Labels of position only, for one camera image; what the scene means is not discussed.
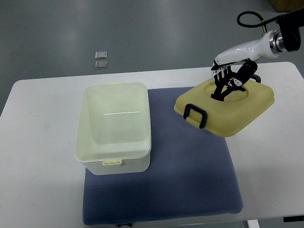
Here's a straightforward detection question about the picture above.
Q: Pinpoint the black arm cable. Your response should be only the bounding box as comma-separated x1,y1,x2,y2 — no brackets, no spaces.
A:
237,11,280,33

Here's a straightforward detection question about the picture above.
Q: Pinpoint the upper metal floor plate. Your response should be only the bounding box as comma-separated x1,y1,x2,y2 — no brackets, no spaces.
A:
95,51,107,59

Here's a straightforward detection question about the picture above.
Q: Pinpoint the metal floor plate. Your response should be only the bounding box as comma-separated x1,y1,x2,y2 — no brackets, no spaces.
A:
95,60,108,69
95,51,107,59

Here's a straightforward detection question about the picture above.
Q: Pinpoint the yellow storage box lid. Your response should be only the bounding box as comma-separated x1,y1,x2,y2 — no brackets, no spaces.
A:
174,78,275,137

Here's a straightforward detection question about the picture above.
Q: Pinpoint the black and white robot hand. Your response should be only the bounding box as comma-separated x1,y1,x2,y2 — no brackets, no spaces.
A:
211,30,285,101

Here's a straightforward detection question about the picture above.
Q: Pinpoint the cardboard box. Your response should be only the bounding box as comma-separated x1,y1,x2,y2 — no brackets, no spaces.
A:
268,0,304,12

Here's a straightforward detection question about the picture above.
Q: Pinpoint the lower metal floor plate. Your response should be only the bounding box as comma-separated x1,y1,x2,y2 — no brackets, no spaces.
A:
95,60,108,69

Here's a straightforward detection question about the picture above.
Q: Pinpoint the white storage box base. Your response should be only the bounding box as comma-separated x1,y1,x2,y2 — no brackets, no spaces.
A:
75,83,152,175

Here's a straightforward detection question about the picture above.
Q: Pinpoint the blue padded mat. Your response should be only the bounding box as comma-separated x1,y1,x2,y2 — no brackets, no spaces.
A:
83,88,243,225

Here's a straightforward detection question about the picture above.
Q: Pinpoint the black table control panel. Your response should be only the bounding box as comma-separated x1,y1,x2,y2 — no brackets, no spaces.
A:
283,215,304,222

